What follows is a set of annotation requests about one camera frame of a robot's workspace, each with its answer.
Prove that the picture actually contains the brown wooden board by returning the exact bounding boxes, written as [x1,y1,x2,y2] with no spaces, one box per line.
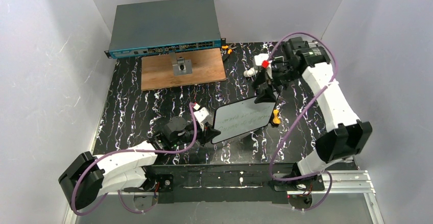
[141,48,226,91]

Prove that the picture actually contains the orange handled pliers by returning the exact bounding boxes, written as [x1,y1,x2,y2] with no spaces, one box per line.
[221,43,237,62]

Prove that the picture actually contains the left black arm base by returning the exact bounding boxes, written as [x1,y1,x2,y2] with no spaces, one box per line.
[123,174,174,192]

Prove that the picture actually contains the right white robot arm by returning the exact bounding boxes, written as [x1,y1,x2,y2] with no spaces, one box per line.
[269,32,373,182]

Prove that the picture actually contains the grey metal bracket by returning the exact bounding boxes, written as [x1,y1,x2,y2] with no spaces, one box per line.
[169,52,193,76]

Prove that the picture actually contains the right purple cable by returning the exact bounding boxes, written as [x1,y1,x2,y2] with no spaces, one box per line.
[267,32,340,211]

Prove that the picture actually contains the yellow whiteboard eraser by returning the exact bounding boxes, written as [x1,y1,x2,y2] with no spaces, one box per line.
[270,109,281,128]

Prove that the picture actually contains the purple cable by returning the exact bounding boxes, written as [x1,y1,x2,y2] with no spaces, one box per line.
[70,102,200,216]
[267,32,340,211]

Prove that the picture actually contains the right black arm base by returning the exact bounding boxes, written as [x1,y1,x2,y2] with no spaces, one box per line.
[270,163,332,213]

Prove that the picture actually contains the black marble pattern mat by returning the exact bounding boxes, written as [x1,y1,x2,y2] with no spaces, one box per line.
[93,42,312,165]

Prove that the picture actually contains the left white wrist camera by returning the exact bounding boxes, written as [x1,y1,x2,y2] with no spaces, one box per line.
[194,107,210,124]

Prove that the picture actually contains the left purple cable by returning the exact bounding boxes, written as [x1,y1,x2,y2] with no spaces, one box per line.
[70,102,200,216]

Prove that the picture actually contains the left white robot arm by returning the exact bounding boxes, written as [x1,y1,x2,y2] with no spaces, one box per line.
[58,117,221,211]

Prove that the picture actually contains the grey network switch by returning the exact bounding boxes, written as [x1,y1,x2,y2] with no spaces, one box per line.
[105,0,223,59]

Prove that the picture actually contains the green white marker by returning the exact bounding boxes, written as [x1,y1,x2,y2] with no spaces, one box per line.
[243,67,258,78]

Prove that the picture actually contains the white dry-erase board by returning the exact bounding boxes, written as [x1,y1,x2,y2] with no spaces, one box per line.
[211,97,277,144]

